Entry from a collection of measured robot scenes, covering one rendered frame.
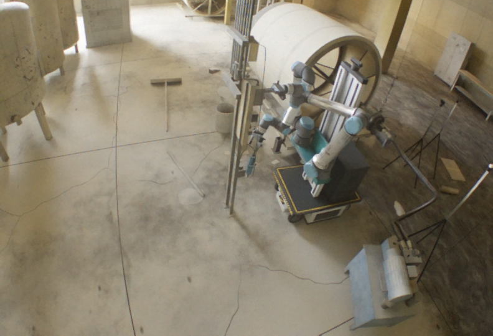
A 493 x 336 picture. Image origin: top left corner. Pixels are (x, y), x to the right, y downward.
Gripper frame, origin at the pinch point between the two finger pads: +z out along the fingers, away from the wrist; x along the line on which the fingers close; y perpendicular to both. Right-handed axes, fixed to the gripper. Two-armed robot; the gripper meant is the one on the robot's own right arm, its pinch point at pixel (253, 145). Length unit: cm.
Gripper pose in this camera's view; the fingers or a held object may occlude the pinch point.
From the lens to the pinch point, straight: 260.1
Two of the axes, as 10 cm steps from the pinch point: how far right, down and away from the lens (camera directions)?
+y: 8.0, 1.4, 5.8
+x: -4.2, -5.6, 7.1
